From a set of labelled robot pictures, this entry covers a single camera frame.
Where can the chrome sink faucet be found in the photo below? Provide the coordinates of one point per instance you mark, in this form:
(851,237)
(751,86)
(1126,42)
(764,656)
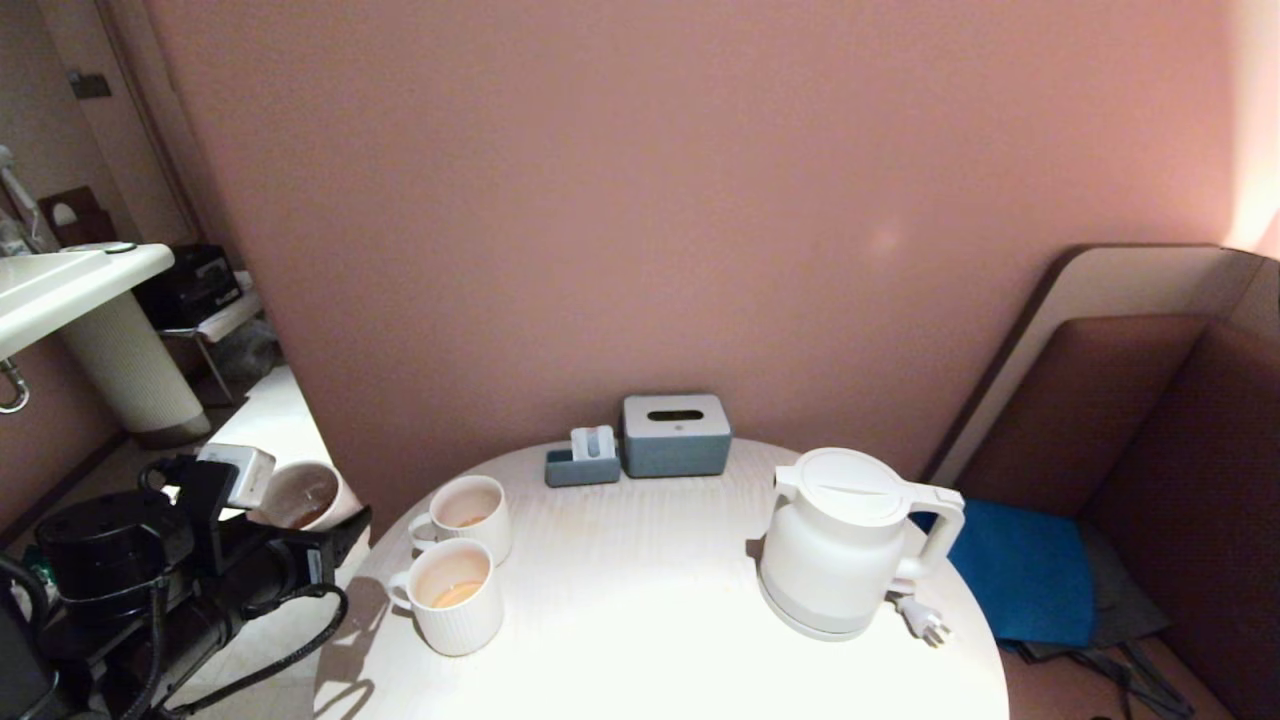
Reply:
(15,190)

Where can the white sachet packets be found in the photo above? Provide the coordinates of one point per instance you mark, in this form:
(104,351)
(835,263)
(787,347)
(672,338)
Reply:
(592,442)

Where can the grey plastic bag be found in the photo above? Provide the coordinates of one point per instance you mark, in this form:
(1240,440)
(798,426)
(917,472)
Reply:
(248,355)

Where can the white metal-leg rack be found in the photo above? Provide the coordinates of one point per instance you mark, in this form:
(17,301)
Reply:
(225,315)

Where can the chrome drain pipe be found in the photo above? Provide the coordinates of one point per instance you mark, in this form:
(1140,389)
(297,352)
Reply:
(14,390)

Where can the dark wall plate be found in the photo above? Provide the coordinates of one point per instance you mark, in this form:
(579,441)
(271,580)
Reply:
(90,84)

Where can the small grey sachet holder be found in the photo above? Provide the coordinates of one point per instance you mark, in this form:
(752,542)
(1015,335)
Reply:
(580,472)

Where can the white electric kettle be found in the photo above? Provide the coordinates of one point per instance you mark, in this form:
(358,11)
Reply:
(835,545)

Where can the blue folded cloth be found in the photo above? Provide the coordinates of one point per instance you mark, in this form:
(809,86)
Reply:
(1020,570)

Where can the grey round kettle base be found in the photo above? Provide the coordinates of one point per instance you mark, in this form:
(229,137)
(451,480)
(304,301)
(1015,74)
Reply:
(805,627)

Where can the white power plug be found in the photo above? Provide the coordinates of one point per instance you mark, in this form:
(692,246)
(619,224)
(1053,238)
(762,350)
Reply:
(925,622)

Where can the black box appliance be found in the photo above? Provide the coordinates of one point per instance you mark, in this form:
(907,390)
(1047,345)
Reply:
(190,286)

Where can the brown upholstered bench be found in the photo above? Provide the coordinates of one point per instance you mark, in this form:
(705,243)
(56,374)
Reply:
(1180,440)

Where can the white pedestal sink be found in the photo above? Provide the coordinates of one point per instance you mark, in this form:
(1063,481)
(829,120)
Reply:
(60,286)

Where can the white ribbed sink pedestal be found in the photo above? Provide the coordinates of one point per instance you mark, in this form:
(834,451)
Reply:
(130,370)

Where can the grey blue tissue box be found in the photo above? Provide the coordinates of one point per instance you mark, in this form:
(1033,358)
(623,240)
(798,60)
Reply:
(675,440)

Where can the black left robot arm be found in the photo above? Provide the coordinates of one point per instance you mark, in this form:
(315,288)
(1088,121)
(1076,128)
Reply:
(110,540)

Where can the white ribbed mug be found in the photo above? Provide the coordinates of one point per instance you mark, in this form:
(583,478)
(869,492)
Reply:
(470,515)
(455,610)

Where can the brown wall holder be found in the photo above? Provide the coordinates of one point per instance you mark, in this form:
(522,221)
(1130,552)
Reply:
(75,216)

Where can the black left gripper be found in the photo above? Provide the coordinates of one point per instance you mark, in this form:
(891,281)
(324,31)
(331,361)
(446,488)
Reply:
(275,570)

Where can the grey oval dish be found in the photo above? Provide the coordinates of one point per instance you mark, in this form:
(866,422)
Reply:
(110,246)

